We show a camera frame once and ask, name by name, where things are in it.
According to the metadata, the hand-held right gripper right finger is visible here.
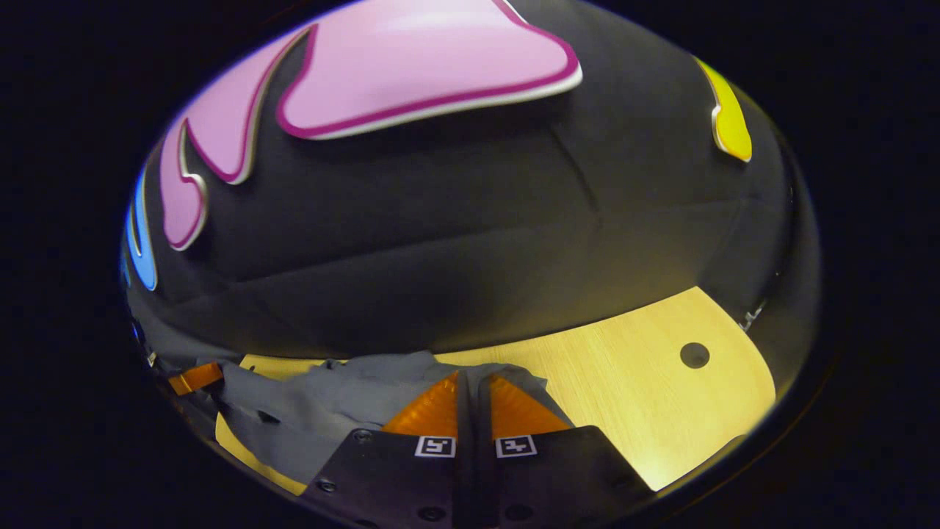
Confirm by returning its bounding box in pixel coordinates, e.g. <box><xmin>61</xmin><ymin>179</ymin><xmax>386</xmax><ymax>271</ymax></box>
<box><xmin>474</xmin><ymin>373</ymin><xmax>654</xmax><ymax>529</ymax></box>

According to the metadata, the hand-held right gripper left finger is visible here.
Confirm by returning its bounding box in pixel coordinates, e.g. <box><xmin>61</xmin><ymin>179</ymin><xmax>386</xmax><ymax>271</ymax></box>
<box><xmin>301</xmin><ymin>371</ymin><xmax>474</xmax><ymax>529</ymax></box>

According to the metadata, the grey button shirt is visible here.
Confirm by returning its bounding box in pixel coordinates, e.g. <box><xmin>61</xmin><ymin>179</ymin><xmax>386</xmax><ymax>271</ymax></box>
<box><xmin>213</xmin><ymin>351</ymin><xmax>574</xmax><ymax>486</ymax></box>

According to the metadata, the black backdrop cloth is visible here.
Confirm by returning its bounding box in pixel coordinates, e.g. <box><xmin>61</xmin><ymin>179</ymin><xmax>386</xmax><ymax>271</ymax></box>
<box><xmin>121</xmin><ymin>0</ymin><xmax>820</xmax><ymax>412</ymax></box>

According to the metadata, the small metal cloth clip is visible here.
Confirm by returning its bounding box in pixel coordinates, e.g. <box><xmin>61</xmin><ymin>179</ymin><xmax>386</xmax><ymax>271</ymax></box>
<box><xmin>738</xmin><ymin>298</ymin><xmax>768</xmax><ymax>333</ymax></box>

